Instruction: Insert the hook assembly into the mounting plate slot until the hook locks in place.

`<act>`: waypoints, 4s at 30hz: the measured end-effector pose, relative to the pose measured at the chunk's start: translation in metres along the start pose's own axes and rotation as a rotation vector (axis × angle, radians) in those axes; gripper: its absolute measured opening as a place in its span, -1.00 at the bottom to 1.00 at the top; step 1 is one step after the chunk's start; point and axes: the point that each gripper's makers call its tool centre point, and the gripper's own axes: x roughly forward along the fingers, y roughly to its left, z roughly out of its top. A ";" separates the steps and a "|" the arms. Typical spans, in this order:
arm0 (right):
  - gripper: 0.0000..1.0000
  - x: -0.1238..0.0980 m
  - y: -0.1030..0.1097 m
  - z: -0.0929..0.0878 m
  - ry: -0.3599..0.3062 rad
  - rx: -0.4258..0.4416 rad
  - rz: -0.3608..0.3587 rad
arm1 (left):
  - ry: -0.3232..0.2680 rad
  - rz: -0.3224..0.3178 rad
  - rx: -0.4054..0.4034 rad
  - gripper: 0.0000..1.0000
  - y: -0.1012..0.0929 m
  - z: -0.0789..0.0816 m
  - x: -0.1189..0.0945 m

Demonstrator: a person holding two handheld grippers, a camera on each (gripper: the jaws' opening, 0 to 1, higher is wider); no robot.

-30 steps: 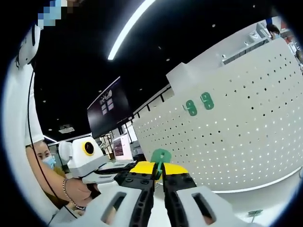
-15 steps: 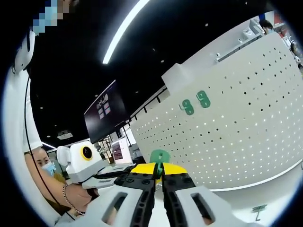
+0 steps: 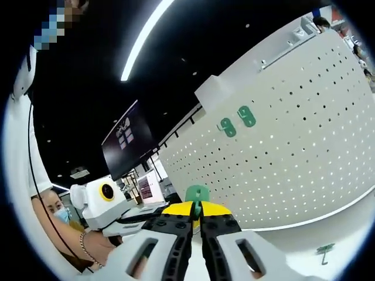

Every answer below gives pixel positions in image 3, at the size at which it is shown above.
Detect green hook assembly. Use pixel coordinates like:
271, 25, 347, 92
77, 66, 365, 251
315, 243, 335, 266
216, 117, 237, 138
236, 105, 257, 128
186, 184, 211, 223

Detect black device cable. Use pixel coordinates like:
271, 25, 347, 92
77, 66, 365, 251
27, 96, 94, 273

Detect white partition block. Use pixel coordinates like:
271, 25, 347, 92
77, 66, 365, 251
194, 22, 320, 115

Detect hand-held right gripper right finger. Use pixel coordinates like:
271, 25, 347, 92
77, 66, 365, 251
198, 201, 296, 281

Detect white chest-worn device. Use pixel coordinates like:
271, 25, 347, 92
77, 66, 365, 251
13, 43, 39, 100

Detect person's left hand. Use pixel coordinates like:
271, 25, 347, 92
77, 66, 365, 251
86, 231, 124, 266

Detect silver chain bracelet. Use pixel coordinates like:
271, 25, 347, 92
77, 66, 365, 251
79, 232, 105, 269

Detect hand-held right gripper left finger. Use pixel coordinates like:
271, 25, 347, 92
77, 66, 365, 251
101, 201, 196, 281

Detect large dark wall screen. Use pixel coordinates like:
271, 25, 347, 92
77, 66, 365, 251
101, 99, 161, 181

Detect ceiling air conditioner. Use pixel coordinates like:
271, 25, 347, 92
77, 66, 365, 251
69, 166, 90, 179

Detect white perforated mounting plate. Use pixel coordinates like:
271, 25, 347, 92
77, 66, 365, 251
159, 28, 375, 232

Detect person's white shirt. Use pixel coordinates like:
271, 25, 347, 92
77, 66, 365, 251
2, 43, 88, 276

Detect open white laptop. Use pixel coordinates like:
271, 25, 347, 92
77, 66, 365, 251
136, 169, 168, 205

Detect long ceiling light strip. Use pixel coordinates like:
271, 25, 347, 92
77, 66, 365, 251
120, 0, 176, 82

